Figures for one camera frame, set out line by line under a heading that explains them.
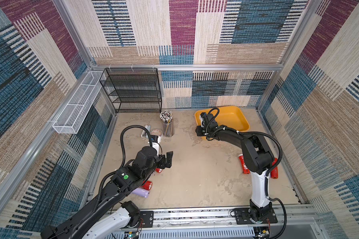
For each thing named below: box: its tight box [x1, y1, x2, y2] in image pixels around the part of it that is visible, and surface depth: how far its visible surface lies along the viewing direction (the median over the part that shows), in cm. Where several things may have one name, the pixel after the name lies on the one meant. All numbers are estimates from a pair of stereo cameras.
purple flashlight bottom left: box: [132, 187, 150, 199], surface depth 81 cm
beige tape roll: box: [149, 128, 164, 139], surface depth 108 cm
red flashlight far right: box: [270, 157, 279, 180], surface depth 87 cm
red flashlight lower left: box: [139, 180, 153, 191], surface depth 83 cm
